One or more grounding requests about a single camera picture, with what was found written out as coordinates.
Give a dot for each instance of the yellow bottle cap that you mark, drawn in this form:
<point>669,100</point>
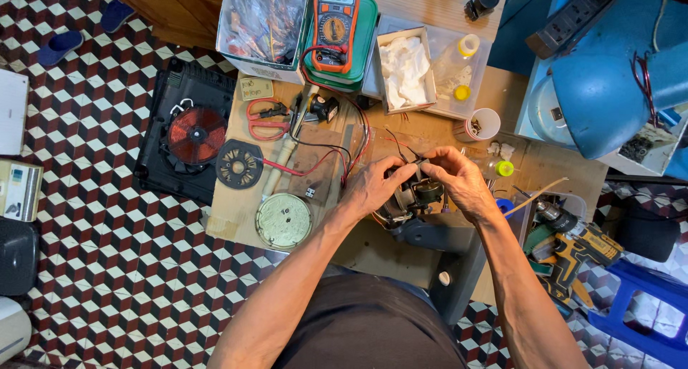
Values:
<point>462,93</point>

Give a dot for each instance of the orange digital multimeter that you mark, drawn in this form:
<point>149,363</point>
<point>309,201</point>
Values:
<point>335,30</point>

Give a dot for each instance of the small cardboard box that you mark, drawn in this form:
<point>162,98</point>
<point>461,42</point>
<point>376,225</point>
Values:
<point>430,84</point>

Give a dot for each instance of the black fan motor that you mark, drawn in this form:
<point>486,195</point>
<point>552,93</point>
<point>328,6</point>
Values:
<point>422,194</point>

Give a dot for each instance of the open black induction cooker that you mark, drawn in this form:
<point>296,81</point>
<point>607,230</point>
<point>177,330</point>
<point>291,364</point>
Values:
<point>161,165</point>

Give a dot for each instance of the person's right hand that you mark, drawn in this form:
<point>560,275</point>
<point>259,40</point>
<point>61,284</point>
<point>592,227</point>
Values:
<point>465,189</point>

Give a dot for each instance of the small white connector block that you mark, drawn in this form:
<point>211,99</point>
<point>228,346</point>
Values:
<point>310,192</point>

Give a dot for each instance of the copper induction coil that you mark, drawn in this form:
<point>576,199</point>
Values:
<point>197,135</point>

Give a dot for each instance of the white crumpled tissue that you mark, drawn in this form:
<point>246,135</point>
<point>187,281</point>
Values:
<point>404,68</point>

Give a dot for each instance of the clear plastic tray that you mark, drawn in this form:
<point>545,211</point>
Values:
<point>446,105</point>

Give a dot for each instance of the white crumpled paper scrap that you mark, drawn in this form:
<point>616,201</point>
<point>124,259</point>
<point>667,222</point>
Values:
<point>502,150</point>

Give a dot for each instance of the brown wooden cabinet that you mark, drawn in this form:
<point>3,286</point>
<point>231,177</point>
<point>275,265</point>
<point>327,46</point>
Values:
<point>172,9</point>

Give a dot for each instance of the cream and silver box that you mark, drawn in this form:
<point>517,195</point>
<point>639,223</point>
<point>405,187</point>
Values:
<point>19,190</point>

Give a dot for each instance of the blue slipper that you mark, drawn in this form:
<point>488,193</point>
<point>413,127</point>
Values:
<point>60,46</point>
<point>117,14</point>

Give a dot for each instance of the blue tape roll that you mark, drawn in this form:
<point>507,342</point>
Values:
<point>505,206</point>

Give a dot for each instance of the white tray of black screws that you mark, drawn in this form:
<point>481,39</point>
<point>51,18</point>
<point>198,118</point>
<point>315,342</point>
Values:
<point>642,148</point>

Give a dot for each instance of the black power strip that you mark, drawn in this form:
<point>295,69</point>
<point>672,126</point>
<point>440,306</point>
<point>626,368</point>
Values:
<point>578,19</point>

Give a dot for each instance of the black plastic appliance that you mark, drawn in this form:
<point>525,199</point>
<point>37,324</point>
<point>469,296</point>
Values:
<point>16,256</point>

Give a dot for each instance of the clear bottle with yellow cap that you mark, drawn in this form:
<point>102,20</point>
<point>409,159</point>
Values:
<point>454,62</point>

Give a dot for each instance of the clear tub of tools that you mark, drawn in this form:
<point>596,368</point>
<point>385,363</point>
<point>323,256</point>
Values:
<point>575,203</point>

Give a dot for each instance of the white rounded appliance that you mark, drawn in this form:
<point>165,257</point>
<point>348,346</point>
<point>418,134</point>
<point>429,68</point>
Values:
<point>12,328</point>

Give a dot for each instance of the red multimeter test lead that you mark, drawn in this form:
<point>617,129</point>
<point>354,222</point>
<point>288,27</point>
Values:
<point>301,171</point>

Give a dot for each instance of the black multimeter test lead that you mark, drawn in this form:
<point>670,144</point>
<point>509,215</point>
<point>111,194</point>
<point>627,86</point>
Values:
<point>322,145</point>

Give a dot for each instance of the person's black shirt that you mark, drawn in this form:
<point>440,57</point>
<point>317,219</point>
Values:
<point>365,326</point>

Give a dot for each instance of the grey fan stand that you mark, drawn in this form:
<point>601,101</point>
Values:
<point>457,256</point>

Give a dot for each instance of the blue plastic stool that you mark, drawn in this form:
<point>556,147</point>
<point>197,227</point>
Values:
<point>618,310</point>

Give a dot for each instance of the green lidded container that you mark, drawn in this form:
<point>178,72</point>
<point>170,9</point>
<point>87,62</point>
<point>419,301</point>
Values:
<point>366,41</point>

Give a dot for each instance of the box of bagged parts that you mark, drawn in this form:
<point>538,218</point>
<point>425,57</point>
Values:
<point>263,19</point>

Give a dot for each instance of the small bottle with green cap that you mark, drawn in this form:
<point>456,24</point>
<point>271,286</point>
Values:
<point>500,168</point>

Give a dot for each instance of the pale green round disc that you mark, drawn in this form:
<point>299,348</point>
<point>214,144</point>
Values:
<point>283,221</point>

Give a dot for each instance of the thin wooden stick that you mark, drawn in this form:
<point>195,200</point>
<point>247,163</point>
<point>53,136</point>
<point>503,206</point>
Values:
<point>537,195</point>

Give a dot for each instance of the white paper cup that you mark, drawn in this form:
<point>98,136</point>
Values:
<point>484,123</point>

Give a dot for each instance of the person's left hand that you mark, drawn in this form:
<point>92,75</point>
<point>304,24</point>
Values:
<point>371,189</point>

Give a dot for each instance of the black round stool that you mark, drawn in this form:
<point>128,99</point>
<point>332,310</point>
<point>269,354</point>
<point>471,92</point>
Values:
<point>647,234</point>

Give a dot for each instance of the black round fan bracket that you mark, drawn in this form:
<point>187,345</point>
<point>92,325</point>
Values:
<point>239,165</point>

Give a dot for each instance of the white flat board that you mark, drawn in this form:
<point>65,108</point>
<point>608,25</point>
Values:
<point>12,111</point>

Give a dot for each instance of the brown cardboard sheet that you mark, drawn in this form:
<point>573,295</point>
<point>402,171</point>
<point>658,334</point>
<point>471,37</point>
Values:
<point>236,208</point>

